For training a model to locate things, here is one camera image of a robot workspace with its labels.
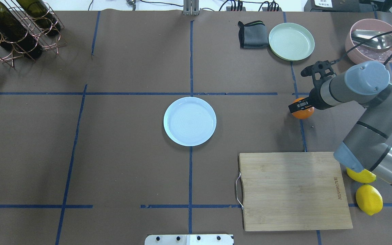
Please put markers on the light green plate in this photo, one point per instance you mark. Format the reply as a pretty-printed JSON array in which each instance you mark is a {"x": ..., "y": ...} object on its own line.
[{"x": 291, "y": 42}]

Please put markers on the pink bowl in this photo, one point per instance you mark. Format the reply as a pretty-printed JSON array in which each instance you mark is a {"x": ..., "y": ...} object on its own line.
[{"x": 361, "y": 53}]

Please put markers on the yellow lemon near board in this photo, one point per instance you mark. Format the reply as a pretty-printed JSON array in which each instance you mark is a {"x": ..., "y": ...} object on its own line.
[{"x": 364, "y": 177}]

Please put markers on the metal spoon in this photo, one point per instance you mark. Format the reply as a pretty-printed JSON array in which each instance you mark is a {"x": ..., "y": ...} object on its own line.
[{"x": 374, "y": 40}]

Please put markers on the light blue plate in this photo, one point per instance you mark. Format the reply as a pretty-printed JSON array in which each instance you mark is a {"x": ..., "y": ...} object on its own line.
[{"x": 189, "y": 121}]

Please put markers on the yellow lemon far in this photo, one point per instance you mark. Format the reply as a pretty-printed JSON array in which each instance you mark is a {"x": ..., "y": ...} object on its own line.
[{"x": 368, "y": 199}]

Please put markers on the wooden cutting board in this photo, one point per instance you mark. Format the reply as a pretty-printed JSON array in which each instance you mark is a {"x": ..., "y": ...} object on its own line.
[{"x": 292, "y": 191}]

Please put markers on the dark folded cloth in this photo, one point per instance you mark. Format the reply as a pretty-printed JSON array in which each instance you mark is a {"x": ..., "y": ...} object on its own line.
[{"x": 253, "y": 35}]

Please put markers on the aluminium frame post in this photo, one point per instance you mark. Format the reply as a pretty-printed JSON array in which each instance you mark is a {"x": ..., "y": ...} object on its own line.
[{"x": 191, "y": 8}]

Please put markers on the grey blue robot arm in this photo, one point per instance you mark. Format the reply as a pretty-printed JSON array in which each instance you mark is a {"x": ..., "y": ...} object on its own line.
[{"x": 369, "y": 85}]

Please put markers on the copper wire bottle rack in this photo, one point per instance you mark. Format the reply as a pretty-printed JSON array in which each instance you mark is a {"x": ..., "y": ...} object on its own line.
[{"x": 28, "y": 28}]

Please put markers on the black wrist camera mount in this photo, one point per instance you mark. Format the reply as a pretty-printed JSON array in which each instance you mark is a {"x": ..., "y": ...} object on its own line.
[{"x": 320, "y": 72}]

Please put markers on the white metal base plate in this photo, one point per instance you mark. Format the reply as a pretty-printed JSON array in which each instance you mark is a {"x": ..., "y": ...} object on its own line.
[{"x": 189, "y": 239}]

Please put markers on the black power strip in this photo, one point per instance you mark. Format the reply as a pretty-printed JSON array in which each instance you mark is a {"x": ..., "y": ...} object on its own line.
[{"x": 265, "y": 6}]

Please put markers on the orange fruit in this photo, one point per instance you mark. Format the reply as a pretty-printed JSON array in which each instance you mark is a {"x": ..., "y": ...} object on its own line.
[{"x": 302, "y": 114}]

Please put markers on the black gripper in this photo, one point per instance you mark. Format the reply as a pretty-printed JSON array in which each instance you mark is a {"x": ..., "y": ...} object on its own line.
[{"x": 314, "y": 99}]

